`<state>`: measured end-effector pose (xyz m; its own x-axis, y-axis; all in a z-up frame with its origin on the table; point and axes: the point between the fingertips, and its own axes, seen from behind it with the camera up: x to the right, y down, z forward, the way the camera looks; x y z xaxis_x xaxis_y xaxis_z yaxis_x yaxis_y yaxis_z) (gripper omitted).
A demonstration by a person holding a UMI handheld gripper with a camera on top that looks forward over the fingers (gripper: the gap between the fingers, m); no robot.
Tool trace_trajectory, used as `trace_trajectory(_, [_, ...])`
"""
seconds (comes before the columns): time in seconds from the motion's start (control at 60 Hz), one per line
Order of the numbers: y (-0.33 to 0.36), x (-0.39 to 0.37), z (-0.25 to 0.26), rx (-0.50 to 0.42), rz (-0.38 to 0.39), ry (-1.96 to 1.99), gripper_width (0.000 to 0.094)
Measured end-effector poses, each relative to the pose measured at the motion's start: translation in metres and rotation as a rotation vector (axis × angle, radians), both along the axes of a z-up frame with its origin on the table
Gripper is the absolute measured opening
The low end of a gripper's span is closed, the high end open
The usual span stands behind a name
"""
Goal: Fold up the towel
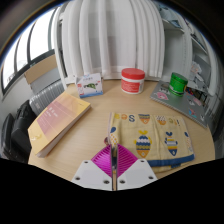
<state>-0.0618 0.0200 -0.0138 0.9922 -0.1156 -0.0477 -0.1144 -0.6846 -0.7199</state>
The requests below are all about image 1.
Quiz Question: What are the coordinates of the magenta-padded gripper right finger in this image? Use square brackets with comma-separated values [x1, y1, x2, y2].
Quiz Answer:
[114, 143, 158, 192]

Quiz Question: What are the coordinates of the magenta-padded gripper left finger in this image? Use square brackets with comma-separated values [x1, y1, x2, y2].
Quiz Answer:
[70, 143, 114, 192]

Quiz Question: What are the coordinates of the yellow fish-print towel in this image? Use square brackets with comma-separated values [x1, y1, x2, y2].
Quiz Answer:
[106, 111, 195, 173]

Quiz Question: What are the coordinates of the yellow and pink book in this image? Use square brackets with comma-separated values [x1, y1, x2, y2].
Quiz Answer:
[27, 91, 92, 158]

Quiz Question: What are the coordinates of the large black suitcase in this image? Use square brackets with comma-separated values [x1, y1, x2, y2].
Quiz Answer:
[10, 99, 38, 158]

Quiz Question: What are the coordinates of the small white card box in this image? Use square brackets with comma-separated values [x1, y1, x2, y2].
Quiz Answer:
[75, 72, 104, 99]

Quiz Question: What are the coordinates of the silver ribbed suitcase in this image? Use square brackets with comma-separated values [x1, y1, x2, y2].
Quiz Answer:
[28, 79, 66, 116]

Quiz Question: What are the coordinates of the white jar with red lid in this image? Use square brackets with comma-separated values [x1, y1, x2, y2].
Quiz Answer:
[120, 67, 146, 95]

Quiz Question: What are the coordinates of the small black suitcase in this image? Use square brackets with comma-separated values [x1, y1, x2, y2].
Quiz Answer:
[0, 113, 16, 158]

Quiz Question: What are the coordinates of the green round tin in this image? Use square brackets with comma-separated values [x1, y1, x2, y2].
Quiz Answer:
[168, 72, 189, 98]

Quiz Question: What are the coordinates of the brown cardboard box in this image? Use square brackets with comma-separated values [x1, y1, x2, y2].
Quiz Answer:
[23, 54, 62, 85]

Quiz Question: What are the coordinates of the white shelf unit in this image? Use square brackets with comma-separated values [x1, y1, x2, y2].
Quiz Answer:
[156, 0, 222, 113]

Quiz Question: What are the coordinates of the white curtain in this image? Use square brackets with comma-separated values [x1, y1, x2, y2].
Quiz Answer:
[54, 0, 166, 82]

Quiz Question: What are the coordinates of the black-framed window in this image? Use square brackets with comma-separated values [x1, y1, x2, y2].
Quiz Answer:
[0, 6, 60, 96]

